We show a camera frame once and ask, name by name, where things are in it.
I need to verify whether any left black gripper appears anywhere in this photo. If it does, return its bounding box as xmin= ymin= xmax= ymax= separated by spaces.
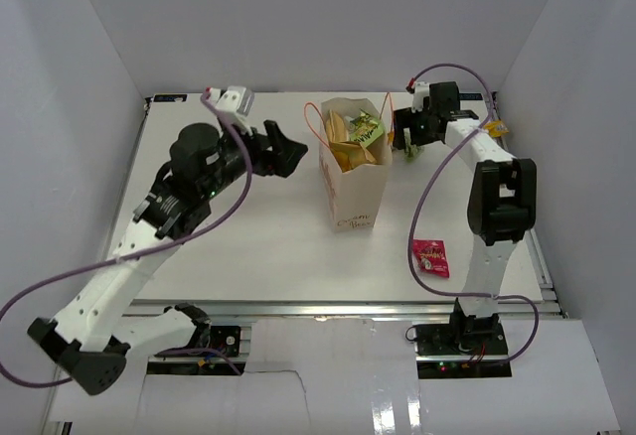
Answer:
xmin=203 ymin=117 xmax=308 ymax=198

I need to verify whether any light green snack packet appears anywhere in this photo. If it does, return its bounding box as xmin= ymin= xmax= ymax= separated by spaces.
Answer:
xmin=403 ymin=143 xmax=423 ymax=163

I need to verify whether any green candy packet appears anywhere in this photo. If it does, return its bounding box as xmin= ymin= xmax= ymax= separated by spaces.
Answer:
xmin=348 ymin=109 xmax=386 ymax=148

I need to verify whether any yellow chips bag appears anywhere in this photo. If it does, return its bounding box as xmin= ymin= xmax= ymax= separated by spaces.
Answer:
xmin=325 ymin=110 xmax=378 ymax=173

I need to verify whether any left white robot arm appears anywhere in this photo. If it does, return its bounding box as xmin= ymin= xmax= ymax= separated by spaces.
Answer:
xmin=27 ymin=120 xmax=308 ymax=396

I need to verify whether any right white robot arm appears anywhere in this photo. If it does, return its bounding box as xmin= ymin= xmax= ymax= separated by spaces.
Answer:
xmin=394 ymin=80 xmax=537 ymax=357

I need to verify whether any cream paper bag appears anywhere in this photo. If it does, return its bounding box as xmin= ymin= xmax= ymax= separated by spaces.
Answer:
xmin=303 ymin=93 xmax=394 ymax=232

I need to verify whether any small yellow snack packet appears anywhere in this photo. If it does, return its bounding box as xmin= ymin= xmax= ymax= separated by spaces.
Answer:
xmin=484 ymin=120 xmax=509 ymax=138

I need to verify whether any red candy packet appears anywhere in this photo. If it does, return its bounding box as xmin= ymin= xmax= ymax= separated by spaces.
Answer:
xmin=411 ymin=239 xmax=450 ymax=279

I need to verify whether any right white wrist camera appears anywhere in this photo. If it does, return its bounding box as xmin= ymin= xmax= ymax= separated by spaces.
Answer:
xmin=406 ymin=77 xmax=430 ymax=113

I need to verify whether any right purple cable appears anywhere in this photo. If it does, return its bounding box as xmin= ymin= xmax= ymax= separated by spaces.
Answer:
xmin=406 ymin=62 xmax=541 ymax=364

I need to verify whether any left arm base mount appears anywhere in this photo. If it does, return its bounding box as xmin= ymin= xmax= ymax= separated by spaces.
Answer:
xmin=146 ymin=325 xmax=244 ymax=376

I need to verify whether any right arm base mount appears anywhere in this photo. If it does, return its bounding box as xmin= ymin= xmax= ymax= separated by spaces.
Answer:
xmin=404 ymin=324 xmax=513 ymax=380

